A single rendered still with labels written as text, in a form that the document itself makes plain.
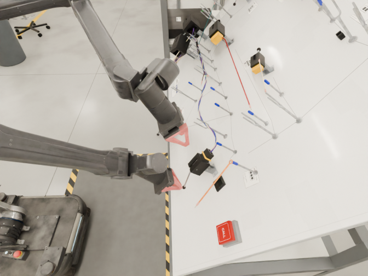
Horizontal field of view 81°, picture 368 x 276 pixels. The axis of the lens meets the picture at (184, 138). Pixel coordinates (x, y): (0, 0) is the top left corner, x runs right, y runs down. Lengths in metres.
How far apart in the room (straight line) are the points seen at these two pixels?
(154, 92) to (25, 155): 0.27
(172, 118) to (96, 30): 0.33
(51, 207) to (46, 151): 1.40
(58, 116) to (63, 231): 1.50
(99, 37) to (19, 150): 0.37
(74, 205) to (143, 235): 0.55
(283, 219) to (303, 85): 0.36
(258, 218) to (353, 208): 0.20
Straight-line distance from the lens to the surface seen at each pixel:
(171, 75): 0.55
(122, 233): 1.84
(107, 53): 0.61
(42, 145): 0.45
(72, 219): 1.74
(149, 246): 1.78
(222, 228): 0.64
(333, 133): 0.58
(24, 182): 2.41
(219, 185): 0.71
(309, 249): 1.05
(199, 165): 0.69
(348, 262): 1.00
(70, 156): 0.48
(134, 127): 2.41
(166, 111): 0.54
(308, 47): 0.76
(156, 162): 0.59
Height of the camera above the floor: 1.71
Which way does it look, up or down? 49 degrees down
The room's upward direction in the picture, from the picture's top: straight up
